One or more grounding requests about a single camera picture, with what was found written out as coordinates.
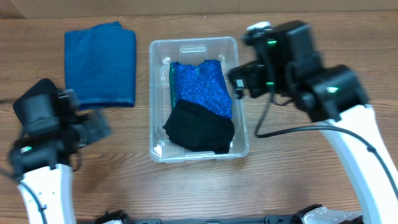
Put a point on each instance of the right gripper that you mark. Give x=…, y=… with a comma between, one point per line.
x=237, y=79

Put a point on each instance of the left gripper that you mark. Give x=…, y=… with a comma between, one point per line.
x=99, y=121

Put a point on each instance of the black cloth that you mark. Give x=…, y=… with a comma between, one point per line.
x=43, y=86
x=197, y=129

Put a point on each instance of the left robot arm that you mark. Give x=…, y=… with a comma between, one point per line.
x=41, y=159

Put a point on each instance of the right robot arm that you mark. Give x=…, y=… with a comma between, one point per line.
x=288, y=64

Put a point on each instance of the clear plastic container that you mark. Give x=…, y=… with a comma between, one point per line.
x=192, y=52

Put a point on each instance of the blue sequin garment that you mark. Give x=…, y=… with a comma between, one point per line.
x=201, y=84

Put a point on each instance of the folded blue denim cloth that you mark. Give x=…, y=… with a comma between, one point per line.
x=100, y=66

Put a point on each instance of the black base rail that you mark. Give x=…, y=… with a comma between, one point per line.
x=199, y=220

